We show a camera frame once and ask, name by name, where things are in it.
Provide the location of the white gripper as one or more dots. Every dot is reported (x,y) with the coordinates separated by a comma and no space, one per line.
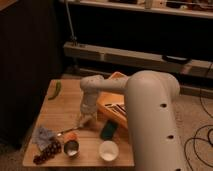
(88,107)

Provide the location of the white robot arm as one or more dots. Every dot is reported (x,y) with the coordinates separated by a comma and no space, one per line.
(148,97)

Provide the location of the yellow plastic tray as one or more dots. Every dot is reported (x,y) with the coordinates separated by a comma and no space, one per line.
(111,100)

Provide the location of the green sponge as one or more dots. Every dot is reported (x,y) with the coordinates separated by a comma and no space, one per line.
(108,130)

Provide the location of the dark striped utensil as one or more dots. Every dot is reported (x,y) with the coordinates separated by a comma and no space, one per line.
(117,108)

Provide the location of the bunch of dark grapes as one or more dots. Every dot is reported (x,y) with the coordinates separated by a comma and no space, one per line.
(49,152)

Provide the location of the blue crumpled cloth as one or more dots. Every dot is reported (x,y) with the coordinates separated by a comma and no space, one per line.
(42,137)

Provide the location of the metal pole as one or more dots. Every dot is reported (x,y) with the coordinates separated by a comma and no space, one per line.
(72,37)

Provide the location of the grey metal beam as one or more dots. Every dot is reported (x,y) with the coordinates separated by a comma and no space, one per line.
(195,68)

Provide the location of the upper shelf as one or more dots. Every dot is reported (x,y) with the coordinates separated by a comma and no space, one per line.
(153,6)

